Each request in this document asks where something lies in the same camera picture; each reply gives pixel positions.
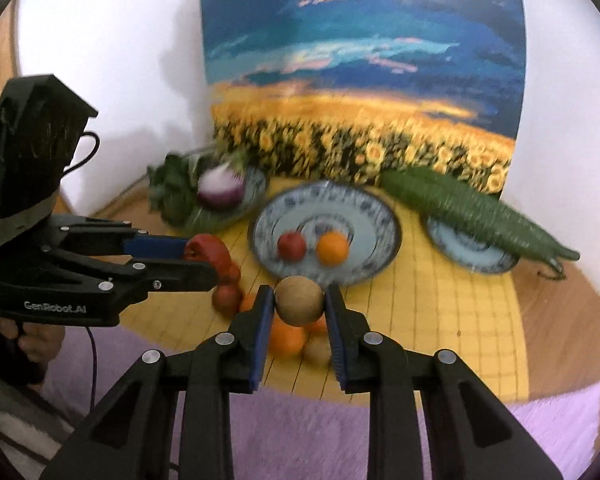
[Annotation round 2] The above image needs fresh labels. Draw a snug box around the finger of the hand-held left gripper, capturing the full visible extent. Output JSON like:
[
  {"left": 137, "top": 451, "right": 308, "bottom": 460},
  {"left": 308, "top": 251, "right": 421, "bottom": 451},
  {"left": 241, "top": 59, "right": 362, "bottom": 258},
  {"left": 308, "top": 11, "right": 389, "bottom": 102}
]
[
  {"left": 40, "top": 250, "right": 218, "bottom": 311},
  {"left": 50, "top": 216, "right": 190, "bottom": 261}
]

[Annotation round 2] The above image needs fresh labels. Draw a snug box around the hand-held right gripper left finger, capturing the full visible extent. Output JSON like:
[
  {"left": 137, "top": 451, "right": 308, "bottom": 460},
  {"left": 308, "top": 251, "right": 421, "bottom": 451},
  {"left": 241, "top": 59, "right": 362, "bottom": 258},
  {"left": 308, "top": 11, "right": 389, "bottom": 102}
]
[{"left": 40, "top": 285, "right": 276, "bottom": 480}]

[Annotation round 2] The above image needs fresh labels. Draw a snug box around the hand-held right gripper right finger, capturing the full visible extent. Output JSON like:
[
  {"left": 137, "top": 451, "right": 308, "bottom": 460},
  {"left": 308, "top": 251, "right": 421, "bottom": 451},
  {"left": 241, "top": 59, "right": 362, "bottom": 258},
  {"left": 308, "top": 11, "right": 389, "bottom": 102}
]
[{"left": 325, "top": 284, "right": 563, "bottom": 480}]

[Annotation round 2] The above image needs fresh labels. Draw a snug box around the brown round fruit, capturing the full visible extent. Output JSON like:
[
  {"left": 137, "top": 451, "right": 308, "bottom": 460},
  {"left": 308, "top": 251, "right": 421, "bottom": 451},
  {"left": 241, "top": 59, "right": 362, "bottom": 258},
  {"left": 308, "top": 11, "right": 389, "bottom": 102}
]
[
  {"left": 302, "top": 337, "right": 333, "bottom": 366},
  {"left": 274, "top": 276, "right": 327, "bottom": 328}
]

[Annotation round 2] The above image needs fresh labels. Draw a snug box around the large blue patterned plate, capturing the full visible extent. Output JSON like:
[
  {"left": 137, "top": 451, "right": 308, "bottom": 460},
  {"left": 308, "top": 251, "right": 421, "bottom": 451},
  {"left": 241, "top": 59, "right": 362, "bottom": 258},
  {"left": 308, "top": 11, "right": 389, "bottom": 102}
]
[{"left": 248, "top": 180, "right": 403, "bottom": 288}]

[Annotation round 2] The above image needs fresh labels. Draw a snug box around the person's left hand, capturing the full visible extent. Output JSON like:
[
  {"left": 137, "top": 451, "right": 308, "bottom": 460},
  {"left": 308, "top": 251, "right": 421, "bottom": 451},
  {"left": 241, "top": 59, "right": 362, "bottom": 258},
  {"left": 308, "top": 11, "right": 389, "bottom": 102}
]
[{"left": 10, "top": 322, "right": 66, "bottom": 366}]

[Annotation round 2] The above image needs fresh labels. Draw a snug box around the green leafy vegetable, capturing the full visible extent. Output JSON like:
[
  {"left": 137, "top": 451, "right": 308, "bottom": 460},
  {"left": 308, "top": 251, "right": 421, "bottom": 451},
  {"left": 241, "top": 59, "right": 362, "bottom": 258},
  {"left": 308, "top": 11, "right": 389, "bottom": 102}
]
[{"left": 146, "top": 152, "right": 216, "bottom": 228}]

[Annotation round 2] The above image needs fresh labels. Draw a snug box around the red onion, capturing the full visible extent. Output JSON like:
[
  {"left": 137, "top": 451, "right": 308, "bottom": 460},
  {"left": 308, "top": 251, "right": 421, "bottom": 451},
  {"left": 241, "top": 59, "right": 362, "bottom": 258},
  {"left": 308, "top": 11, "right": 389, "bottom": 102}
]
[{"left": 197, "top": 160, "right": 246, "bottom": 211}]

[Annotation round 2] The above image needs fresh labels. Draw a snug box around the yellow grid board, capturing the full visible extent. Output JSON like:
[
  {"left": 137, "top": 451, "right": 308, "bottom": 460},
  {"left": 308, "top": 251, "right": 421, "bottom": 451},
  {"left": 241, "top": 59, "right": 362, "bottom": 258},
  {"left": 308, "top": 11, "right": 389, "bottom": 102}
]
[{"left": 115, "top": 180, "right": 531, "bottom": 403}]

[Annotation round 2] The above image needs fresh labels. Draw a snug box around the purple fluffy blanket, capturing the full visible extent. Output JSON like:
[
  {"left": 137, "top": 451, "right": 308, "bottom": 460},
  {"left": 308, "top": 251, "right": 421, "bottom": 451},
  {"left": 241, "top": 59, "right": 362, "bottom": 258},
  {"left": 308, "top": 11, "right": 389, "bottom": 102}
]
[{"left": 30, "top": 325, "right": 600, "bottom": 480}]

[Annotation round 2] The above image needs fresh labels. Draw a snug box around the small blue patterned plate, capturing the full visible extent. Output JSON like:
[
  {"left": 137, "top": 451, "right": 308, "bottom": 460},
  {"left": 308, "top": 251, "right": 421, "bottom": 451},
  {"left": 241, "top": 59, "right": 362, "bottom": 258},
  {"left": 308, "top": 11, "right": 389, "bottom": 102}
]
[
  {"left": 180, "top": 165, "right": 270, "bottom": 233},
  {"left": 425, "top": 215, "right": 522, "bottom": 275}
]

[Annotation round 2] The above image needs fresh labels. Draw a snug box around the green cucumber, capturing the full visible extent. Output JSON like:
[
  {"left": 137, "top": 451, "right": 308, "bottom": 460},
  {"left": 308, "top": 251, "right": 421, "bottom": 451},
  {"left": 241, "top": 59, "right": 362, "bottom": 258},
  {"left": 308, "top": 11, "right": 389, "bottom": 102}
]
[
  {"left": 480, "top": 230, "right": 566, "bottom": 280},
  {"left": 380, "top": 167, "right": 581, "bottom": 263}
]

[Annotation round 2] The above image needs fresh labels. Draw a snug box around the sunflower field painting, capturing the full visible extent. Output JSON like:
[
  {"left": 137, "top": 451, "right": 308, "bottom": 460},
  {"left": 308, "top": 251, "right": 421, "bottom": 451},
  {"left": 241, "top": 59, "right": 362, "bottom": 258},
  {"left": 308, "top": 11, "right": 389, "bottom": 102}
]
[{"left": 199, "top": 0, "right": 527, "bottom": 196}]

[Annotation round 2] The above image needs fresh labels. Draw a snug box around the black camera cable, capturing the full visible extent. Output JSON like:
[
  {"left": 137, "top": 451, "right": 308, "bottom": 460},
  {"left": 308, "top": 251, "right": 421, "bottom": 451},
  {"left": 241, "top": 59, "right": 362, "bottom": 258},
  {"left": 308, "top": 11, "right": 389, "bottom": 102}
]
[{"left": 62, "top": 130, "right": 101, "bottom": 176}]

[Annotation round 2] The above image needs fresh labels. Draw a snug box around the thin dark cable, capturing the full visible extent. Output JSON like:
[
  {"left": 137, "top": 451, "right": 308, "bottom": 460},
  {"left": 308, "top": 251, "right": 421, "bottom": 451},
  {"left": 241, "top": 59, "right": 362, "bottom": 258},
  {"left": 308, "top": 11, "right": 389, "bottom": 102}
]
[{"left": 84, "top": 326, "right": 100, "bottom": 411}]

